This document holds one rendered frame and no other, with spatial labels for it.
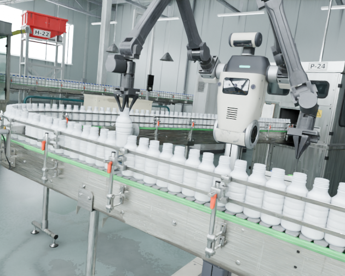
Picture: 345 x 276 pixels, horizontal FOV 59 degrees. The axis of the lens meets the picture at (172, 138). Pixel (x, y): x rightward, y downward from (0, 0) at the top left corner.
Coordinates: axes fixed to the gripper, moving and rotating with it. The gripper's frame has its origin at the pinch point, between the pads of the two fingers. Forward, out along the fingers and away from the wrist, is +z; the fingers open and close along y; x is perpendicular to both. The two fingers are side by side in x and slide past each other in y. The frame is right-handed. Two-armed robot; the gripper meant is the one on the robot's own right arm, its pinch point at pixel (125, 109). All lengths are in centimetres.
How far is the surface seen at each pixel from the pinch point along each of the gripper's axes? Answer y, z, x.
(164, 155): 2.2, 14.0, 24.2
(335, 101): -362, -18, 28
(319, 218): 3, 20, 78
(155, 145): 1.7, 11.3, 19.0
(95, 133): 1.2, 12.4, -15.9
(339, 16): -1203, -344, -125
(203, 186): 3.5, 20.9, 42.5
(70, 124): 1.3, 10.9, -34.3
